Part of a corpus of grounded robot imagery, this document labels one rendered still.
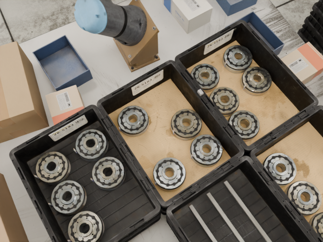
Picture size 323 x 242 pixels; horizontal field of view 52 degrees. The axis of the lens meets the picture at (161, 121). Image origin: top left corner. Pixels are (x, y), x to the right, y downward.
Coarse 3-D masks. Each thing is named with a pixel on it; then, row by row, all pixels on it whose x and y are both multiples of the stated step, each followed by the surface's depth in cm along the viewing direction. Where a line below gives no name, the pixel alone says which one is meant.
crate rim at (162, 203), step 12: (168, 60) 112; (156, 72) 111; (180, 72) 110; (132, 84) 109; (192, 84) 109; (108, 96) 107; (108, 120) 104; (216, 120) 104; (228, 132) 102; (132, 156) 101; (240, 156) 99; (216, 168) 98; (204, 180) 97; (156, 192) 96; (180, 192) 95; (168, 204) 94
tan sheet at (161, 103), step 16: (144, 96) 118; (160, 96) 118; (176, 96) 118; (112, 112) 116; (160, 112) 116; (160, 128) 114; (208, 128) 113; (128, 144) 112; (144, 144) 111; (160, 144) 111; (176, 144) 111; (144, 160) 109; (192, 160) 109; (224, 160) 109; (192, 176) 107; (160, 192) 105; (176, 192) 105
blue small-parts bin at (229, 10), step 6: (216, 0) 150; (222, 0) 146; (228, 0) 150; (234, 0) 150; (240, 0) 142; (246, 0) 143; (252, 0) 146; (222, 6) 148; (228, 6) 143; (234, 6) 143; (240, 6) 145; (246, 6) 147; (228, 12) 145; (234, 12) 147
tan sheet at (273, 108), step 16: (224, 48) 126; (256, 64) 123; (224, 80) 120; (240, 80) 120; (256, 80) 120; (208, 96) 118; (240, 96) 118; (256, 96) 118; (272, 96) 118; (256, 112) 116; (272, 112) 116; (288, 112) 116; (272, 128) 113
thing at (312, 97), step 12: (216, 36) 116; (192, 48) 114; (264, 48) 114; (276, 60) 112; (288, 72) 110; (300, 84) 109; (204, 96) 107; (312, 96) 107; (216, 108) 105; (312, 108) 105; (288, 120) 104; (276, 132) 102; (240, 144) 101; (252, 144) 101
